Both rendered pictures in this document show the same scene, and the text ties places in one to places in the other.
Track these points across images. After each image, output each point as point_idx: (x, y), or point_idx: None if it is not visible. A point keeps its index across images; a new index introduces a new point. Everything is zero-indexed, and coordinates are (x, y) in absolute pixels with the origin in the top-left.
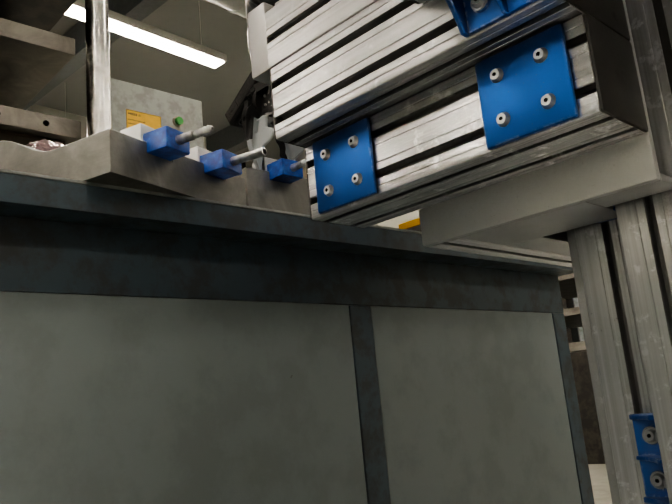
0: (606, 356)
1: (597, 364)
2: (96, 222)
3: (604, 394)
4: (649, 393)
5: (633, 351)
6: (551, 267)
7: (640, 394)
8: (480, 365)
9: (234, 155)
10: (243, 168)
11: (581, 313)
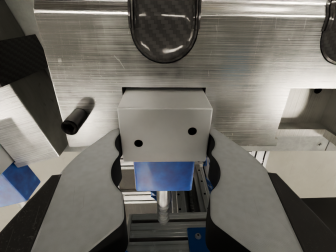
0: (172, 204)
1: (172, 199)
2: None
3: (171, 193)
4: (156, 206)
5: (172, 210)
6: None
7: (171, 200)
8: None
9: (15, 202)
10: (67, 138)
11: (177, 211)
